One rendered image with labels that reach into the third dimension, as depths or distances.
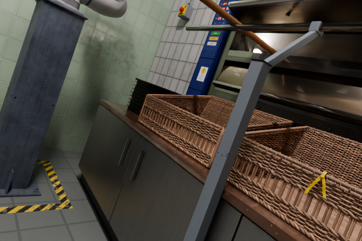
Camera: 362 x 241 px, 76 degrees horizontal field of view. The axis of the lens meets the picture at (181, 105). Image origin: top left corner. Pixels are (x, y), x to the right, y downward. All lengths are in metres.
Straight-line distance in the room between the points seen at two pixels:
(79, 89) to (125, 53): 0.50
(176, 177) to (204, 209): 0.21
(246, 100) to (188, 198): 0.39
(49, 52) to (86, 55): 0.73
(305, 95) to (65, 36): 1.23
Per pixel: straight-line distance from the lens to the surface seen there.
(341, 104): 1.19
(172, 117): 1.03
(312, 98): 1.23
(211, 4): 1.06
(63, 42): 1.39
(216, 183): 0.68
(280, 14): 1.45
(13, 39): 2.00
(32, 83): 1.39
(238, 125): 0.65
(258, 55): 1.46
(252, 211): 0.68
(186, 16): 2.07
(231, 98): 1.47
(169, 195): 0.91
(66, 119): 2.14
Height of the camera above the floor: 0.79
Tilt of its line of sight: 3 degrees down
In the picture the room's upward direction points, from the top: 20 degrees clockwise
